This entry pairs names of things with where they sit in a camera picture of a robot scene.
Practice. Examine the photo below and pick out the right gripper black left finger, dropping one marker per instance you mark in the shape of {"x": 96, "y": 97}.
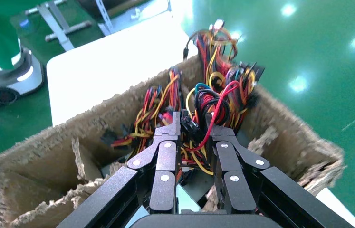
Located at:
{"x": 166, "y": 163}

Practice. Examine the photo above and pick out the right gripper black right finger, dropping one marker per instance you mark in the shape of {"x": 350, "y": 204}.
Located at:
{"x": 227, "y": 163}

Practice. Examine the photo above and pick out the brown cardboard divider box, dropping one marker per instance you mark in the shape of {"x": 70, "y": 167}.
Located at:
{"x": 38, "y": 176}

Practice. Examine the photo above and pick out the white perforated metal rack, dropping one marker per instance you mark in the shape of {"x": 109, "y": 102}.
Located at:
{"x": 105, "y": 17}

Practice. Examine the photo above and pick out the green and white mobile robot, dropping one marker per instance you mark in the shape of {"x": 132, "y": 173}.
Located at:
{"x": 29, "y": 75}

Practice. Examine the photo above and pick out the white metal stand frame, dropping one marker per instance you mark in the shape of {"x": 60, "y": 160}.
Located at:
{"x": 54, "y": 23}

